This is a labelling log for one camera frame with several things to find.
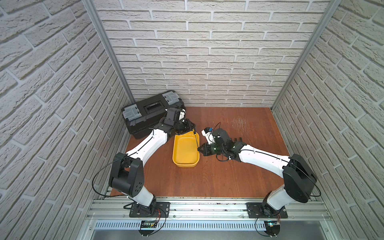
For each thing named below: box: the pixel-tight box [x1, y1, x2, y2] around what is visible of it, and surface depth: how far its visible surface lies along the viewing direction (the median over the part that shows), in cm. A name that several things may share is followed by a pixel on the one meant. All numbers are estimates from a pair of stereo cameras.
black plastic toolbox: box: [121, 90, 186, 140], surface depth 96 cm
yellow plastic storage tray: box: [172, 131, 200, 168], surface depth 91 cm
